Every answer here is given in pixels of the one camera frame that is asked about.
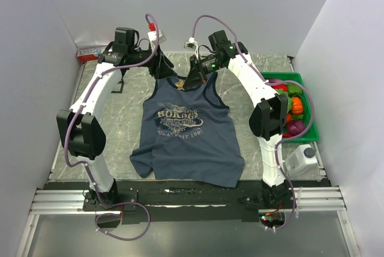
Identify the green toy pepper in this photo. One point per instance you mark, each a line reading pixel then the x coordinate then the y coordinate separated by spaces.
pixel 294 89

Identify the white bottle grey cap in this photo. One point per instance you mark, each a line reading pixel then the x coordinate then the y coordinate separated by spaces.
pixel 300 160

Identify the orange toy pumpkin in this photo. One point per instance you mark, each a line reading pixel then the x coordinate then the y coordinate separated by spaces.
pixel 297 106

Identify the blue sleeveless shirt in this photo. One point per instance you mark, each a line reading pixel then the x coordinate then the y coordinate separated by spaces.
pixel 188 135

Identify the aluminium frame rail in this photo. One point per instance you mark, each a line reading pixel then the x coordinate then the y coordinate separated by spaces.
pixel 62 202

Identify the gold brooch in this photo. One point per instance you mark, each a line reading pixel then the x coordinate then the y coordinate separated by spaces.
pixel 180 85

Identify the red toy chili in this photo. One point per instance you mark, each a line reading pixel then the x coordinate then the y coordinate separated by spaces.
pixel 278 85

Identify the purple toy eggplant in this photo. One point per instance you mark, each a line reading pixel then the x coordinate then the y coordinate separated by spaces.
pixel 295 127

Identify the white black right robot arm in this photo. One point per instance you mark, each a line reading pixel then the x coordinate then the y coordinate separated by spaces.
pixel 270 108

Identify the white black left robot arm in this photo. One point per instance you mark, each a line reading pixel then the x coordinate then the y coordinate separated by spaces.
pixel 81 134

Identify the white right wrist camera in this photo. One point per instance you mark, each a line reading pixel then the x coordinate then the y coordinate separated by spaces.
pixel 192 44

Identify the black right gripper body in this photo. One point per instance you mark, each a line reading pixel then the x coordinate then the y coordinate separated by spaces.
pixel 209 65

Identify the red white cardboard box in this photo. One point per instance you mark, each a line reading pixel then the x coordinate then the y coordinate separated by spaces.
pixel 90 53

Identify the toy lettuce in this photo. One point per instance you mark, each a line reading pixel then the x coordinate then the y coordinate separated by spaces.
pixel 289 103

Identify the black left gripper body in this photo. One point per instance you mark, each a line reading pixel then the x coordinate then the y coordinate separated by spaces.
pixel 150 63

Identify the green plastic bin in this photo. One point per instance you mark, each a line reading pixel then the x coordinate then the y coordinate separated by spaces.
pixel 306 116

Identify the black rectangular frame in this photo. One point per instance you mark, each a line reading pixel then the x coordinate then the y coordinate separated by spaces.
pixel 118 89

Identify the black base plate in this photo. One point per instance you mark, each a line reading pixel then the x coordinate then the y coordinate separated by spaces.
pixel 181 201

